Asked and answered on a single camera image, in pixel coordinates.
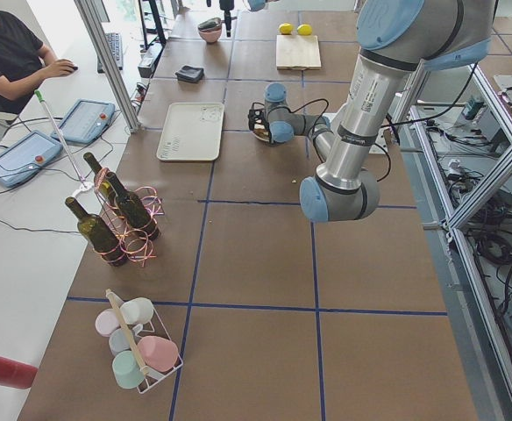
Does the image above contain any white wire cup rack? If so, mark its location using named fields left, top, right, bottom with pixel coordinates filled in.
left=108, top=310, right=183, bottom=394

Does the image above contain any wooden rack handle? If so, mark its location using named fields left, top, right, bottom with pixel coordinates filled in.
left=105, top=289, right=148, bottom=377

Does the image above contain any grey folded cloth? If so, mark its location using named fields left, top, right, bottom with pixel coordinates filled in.
left=175, top=65, right=204, bottom=83

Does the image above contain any white round plate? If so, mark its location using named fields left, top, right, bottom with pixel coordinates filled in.
left=252, top=130, right=274, bottom=144

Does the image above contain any red cylinder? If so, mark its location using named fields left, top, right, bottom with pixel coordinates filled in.
left=0, top=356, right=38, bottom=389

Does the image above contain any pink plastic cup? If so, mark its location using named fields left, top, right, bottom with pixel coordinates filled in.
left=138, top=336, right=179, bottom=373

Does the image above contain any blue teach pendant far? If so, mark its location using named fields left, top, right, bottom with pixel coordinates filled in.
left=58, top=99, right=116, bottom=146

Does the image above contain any dark green wine bottle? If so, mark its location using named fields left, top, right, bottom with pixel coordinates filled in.
left=65, top=196, right=128, bottom=267

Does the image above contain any pink bowl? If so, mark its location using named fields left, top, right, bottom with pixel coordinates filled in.
left=198, top=25, right=222, bottom=44

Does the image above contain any grey plastic cup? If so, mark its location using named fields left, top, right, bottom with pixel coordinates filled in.
left=109, top=328, right=131, bottom=356

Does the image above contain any white plastic cup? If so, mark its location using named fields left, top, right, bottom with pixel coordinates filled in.
left=119, top=297, right=154, bottom=325

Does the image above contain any bread slice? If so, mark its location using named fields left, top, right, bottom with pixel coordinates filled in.
left=254, top=124, right=268, bottom=134

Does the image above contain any blue teach pendant near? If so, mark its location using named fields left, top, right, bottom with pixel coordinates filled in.
left=0, top=131, right=62, bottom=188

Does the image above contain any seated person black shirt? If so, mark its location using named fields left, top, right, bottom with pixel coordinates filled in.
left=0, top=11, right=77, bottom=114

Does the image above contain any black keyboard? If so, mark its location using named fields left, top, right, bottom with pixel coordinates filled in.
left=105, top=32, right=124, bottom=70

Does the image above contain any wooden cutting board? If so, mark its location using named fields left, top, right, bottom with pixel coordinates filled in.
left=275, top=35, right=322, bottom=70

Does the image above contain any mint green plastic cup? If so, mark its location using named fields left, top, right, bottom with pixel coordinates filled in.
left=111, top=350, right=145, bottom=389

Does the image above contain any white stick with green tip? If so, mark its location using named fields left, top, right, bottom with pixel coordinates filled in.
left=34, top=89, right=93, bottom=198

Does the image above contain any lilac plastic cup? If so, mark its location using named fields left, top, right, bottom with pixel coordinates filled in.
left=95, top=309, right=120, bottom=338

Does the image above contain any aluminium frame post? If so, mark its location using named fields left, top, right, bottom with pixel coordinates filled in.
left=74, top=0, right=141, bottom=133

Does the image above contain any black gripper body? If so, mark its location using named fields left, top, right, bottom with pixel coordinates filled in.
left=217, top=0, right=235, bottom=11

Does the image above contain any yellow lemon left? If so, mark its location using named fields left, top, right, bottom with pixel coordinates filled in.
left=278, top=23, right=294, bottom=35

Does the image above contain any blue teach pendant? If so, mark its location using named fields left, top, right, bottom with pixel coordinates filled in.
left=0, top=131, right=62, bottom=188
left=58, top=99, right=116, bottom=146

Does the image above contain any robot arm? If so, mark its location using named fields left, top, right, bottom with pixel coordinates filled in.
left=198, top=0, right=269, bottom=38
left=264, top=0, right=496, bottom=223

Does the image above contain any cream bear serving tray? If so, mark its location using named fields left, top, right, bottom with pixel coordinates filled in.
left=156, top=102, right=224, bottom=162

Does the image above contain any copper wire bottle rack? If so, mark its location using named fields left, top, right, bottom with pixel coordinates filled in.
left=94, top=168, right=161, bottom=266

